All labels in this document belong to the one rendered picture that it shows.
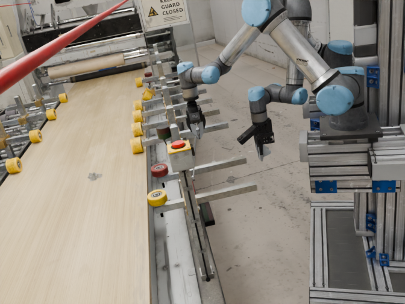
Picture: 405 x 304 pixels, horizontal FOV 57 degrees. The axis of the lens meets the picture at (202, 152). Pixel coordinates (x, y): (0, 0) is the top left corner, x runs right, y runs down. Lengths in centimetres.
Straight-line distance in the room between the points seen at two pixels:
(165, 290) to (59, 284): 43
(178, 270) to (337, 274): 88
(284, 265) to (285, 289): 19
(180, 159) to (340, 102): 60
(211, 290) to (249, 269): 110
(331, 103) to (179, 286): 88
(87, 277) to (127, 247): 16
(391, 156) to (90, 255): 113
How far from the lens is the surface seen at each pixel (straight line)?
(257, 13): 141
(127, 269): 124
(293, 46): 141
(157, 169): 178
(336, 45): 200
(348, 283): 207
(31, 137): 263
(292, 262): 249
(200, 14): 1069
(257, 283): 237
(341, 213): 252
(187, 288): 152
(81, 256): 138
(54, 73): 430
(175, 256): 168
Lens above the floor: 166
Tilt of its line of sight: 24 degrees down
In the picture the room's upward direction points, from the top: 11 degrees counter-clockwise
